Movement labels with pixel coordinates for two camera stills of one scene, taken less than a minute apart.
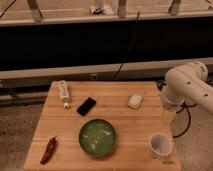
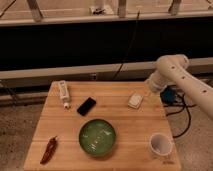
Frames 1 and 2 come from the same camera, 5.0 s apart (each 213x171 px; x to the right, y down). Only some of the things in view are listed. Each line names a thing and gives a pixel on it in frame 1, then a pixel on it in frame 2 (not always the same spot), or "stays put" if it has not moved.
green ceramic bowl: x=96 y=137 stays put
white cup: x=160 y=145 stays put
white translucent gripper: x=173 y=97 → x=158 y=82
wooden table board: x=107 y=126 stays put
